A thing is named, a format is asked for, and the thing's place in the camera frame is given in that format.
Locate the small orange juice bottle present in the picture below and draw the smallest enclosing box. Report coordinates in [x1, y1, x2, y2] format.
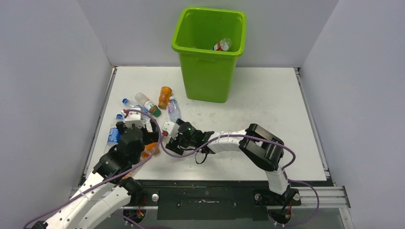
[158, 86, 172, 109]

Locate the small orange label bottle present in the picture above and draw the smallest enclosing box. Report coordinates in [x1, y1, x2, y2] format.
[141, 142, 160, 159]

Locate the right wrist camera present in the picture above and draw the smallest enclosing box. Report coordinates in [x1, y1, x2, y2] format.
[162, 121, 180, 139]

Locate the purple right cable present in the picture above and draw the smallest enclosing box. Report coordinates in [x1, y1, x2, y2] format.
[160, 134, 320, 228]

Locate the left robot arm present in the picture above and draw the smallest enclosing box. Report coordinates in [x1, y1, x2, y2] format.
[24, 119, 162, 229]

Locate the green plastic bin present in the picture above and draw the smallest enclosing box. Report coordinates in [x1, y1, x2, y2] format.
[171, 7, 247, 103]

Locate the crushed purple label clear bottle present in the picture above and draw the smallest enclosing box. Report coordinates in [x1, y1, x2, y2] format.
[168, 96, 181, 123]

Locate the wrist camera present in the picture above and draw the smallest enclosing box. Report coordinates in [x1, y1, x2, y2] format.
[162, 121, 180, 139]
[121, 108, 145, 128]

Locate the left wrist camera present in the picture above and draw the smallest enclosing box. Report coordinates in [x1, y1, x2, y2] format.
[121, 108, 145, 128]

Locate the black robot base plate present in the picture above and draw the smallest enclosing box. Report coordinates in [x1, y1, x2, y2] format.
[123, 180, 301, 223]

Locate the red label bottle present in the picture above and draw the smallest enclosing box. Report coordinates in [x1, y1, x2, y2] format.
[211, 38, 232, 52]

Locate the blue cap water bottle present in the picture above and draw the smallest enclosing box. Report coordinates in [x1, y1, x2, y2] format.
[104, 114, 124, 154]

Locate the blue label water bottle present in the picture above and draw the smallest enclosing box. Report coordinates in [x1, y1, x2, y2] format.
[121, 98, 149, 115]

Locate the coffee bottle green cap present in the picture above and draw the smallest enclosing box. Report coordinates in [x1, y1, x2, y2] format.
[135, 93, 161, 117]

